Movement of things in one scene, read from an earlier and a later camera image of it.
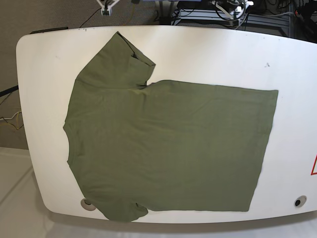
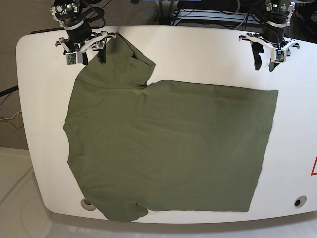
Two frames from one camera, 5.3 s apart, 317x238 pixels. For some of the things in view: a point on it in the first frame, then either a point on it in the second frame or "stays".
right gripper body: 235,8 → 273,37
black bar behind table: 43,30 stays
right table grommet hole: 300,201 stays
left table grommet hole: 87,207 stays
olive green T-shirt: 166,146 stays
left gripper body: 106,8 → 81,38
